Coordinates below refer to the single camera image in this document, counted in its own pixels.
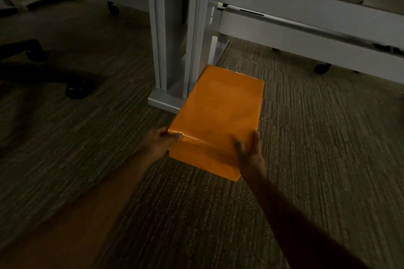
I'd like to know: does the person's left hand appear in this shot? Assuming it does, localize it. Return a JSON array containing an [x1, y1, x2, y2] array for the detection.
[[139, 127, 184, 164]]

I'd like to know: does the person's right hand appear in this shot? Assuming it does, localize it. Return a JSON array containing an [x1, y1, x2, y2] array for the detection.
[[233, 131, 268, 181]]

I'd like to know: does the orange box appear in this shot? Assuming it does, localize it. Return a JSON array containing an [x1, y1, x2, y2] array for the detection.
[[167, 65, 265, 182]]

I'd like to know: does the person's left forearm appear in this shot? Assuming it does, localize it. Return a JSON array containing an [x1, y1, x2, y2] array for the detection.
[[0, 152, 165, 269]]

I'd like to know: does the person's right forearm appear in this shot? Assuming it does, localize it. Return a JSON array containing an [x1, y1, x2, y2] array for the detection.
[[245, 168, 371, 269]]

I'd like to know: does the white desk leg column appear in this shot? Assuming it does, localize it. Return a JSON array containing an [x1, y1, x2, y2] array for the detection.
[[145, 0, 230, 114]]

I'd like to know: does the black office chair base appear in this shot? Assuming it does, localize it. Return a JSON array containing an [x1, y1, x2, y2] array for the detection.
[[0, 39, 98, 100]]

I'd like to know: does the white desk frame beam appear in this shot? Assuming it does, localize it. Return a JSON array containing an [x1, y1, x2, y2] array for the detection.
[[218, 0, 404, 75]]

